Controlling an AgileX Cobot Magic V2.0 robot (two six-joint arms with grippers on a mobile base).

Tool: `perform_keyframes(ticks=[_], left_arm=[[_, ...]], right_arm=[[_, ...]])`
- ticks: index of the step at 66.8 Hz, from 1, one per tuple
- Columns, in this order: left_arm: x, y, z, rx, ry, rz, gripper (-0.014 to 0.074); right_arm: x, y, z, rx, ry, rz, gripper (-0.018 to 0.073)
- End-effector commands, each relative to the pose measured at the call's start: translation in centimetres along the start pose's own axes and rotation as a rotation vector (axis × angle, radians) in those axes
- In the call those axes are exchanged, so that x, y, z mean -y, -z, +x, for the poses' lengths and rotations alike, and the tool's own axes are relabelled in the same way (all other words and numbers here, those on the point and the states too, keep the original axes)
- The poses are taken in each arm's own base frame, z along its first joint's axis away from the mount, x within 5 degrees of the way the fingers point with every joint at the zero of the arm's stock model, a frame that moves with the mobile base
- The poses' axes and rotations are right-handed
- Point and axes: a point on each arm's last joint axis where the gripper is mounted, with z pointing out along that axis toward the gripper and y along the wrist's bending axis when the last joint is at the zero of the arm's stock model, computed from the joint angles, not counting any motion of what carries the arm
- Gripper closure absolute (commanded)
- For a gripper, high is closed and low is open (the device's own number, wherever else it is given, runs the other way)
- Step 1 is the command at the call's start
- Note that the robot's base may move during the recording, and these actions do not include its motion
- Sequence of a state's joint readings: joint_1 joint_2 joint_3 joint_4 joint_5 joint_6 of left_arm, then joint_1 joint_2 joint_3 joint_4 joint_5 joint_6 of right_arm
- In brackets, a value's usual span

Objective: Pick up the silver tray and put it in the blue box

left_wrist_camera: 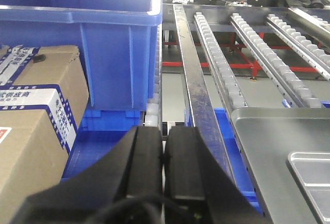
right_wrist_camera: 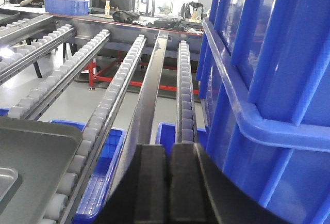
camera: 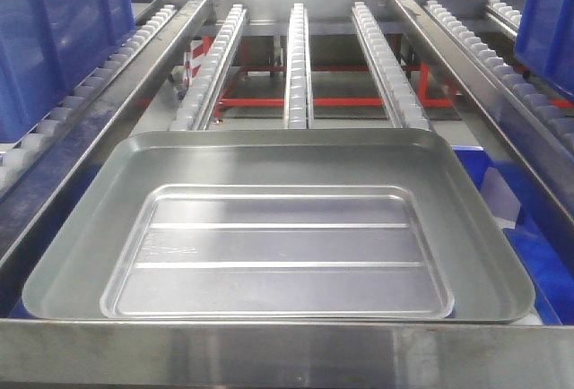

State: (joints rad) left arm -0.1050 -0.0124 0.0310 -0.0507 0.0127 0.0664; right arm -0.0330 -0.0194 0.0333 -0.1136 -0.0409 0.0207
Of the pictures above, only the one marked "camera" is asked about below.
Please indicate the blue plastic crate right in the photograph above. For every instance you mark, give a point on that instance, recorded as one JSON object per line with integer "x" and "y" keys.
{"x": 545, "y": 42}

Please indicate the small silver ribbed tray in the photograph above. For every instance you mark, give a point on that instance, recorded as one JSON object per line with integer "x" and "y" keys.
{"x": 326, "y": 252}

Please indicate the blue plastic crate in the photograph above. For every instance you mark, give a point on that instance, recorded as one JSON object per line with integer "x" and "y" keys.
{"x": 545, "y": 42}
{"x": 47, "y": 48}

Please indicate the red metal floor frame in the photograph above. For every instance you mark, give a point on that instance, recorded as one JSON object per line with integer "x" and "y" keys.
{"x": 342, "y": 85}

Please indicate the far left roller track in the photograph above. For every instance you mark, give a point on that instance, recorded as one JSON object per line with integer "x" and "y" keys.
{"x": 18, "y": 158}

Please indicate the left steel divider rail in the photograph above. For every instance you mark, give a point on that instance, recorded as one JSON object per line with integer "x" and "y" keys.
{"x": 141, "y": 75}

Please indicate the far right roller track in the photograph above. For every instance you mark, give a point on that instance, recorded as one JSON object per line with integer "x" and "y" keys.
{"x": 525, "y": 93}

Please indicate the roller track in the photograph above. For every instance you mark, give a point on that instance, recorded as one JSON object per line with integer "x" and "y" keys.
{"x": 18, "y": 158}
{"x": 525, "y": 93}
{"x": 196, "y": 109}
{"x": 402, "y": 106}
{"x": 298, "y": 97}

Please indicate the blue crate below rack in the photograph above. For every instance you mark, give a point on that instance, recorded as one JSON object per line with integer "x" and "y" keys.
{"x": 512, "y": 199}

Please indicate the steel front rack rail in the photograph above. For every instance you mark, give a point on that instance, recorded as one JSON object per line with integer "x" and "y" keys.
{"x": 292, "y": 355}

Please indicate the middle roller track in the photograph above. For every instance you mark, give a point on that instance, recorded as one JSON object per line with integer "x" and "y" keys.
{"x": 298, "y": 97}

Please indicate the left centre roller track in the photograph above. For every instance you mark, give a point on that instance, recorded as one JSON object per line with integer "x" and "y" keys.
{"x": 196, "y": 109}

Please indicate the steel divider rail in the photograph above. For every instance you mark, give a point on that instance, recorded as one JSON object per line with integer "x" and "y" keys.
{"x": 535, "y": 162}
{"x": 141, "y": 75}

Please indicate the blue plastic crate left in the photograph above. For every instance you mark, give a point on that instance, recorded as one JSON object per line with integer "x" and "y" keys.
{"x": 47, "y": 48}

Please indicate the right steel divider rail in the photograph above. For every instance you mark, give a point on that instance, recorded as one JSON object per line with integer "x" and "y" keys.
{"x": 535, "y": 162}

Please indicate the large grey metal tray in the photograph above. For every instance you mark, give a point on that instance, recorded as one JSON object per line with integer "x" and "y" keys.
{"x": 489, "y": 283}

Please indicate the right centre roller track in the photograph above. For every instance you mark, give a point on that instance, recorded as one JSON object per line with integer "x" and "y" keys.
{"x": 402, "y": 106}

